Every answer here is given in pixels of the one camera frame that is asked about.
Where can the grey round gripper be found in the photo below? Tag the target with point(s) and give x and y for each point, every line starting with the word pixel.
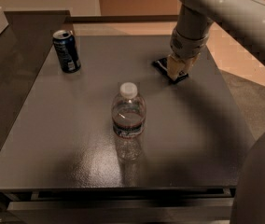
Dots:
pixel 187 46

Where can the blueberry rxbar dark wrapper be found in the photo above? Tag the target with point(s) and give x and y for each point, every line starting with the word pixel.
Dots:
pixel 161 65

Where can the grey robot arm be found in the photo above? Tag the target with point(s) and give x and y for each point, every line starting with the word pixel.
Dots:
pixel 244 20

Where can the clear plastic water bottle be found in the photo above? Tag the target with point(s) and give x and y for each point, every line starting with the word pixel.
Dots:
pixel 128 113

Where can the dark blue soda can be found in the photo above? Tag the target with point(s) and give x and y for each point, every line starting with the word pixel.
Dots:
pixel 65 45

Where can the dark drawer front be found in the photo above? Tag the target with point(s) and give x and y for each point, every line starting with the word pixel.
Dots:
pixel 123 211

